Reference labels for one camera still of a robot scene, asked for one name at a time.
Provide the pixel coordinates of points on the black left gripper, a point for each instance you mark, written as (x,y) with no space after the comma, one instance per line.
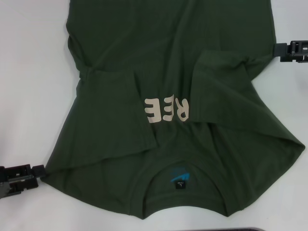
(2,190)

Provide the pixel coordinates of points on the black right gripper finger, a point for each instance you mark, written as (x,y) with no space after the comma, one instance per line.
(281,50)
(296,60)

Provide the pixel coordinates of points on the dark green t-shirt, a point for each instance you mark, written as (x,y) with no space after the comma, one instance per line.
(156,60)

